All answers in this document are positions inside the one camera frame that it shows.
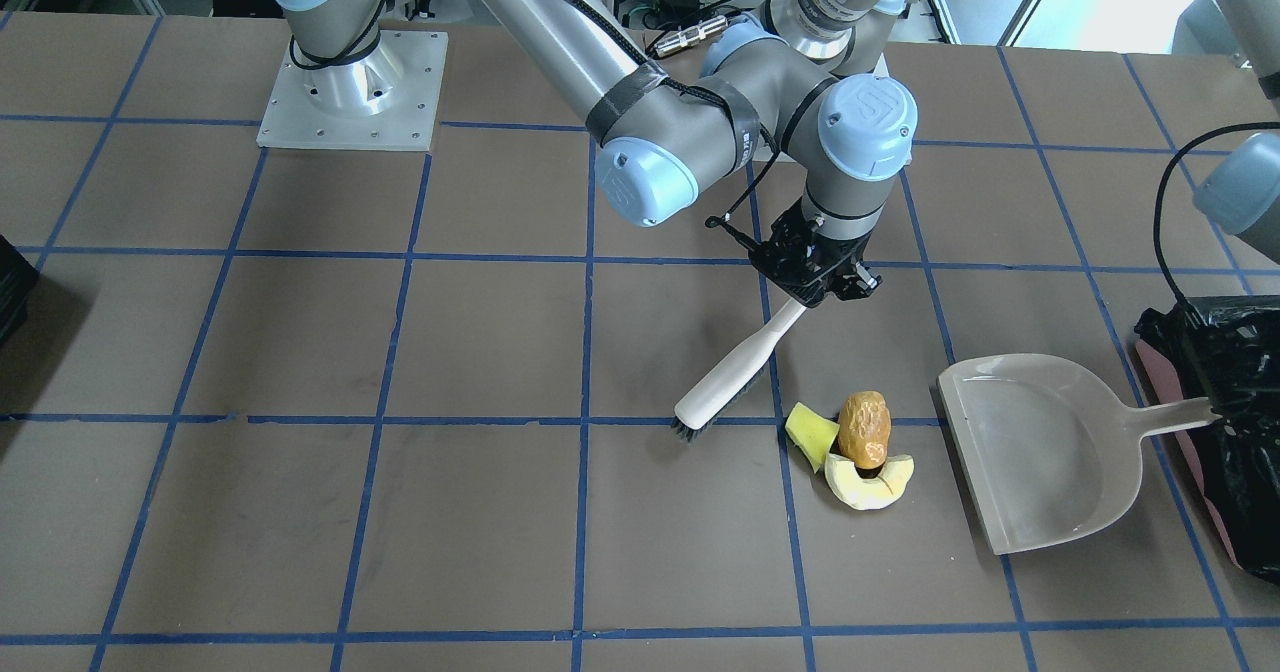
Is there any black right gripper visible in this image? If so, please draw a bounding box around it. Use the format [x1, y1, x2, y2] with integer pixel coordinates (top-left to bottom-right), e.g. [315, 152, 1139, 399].
[749, 201, 882, 308]

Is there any beige hand brush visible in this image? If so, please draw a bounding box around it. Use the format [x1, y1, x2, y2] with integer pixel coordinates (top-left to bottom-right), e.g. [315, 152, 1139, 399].
[672, 300, 808, 442]

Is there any yellow sponge piece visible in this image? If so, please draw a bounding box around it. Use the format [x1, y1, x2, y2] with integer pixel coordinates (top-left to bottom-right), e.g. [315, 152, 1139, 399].
[783, 402, 838, 474]

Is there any brown potato-like trash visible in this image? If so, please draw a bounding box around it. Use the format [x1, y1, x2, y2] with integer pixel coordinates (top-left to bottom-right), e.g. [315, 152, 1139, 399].
[836, 390, 892, 471]

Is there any pale yellow peel piece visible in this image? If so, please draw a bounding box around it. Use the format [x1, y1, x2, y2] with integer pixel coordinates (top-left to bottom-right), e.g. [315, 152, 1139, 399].
[823, 453, 915, 511]

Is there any beige dustpan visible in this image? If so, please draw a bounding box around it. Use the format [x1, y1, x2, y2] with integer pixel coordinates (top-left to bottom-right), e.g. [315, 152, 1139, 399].
[937, 353, 1219, 556]

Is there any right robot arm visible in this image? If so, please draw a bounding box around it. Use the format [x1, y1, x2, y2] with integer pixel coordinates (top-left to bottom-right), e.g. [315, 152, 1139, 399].
[274, 0, 918, 308]

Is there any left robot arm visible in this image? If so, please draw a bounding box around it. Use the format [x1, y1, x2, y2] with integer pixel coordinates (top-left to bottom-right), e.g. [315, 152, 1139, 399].
[700, 0, 920, 78]

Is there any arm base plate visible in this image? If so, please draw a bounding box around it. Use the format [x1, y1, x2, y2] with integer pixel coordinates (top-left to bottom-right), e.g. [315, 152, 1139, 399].
[256, 29, 449, 152]

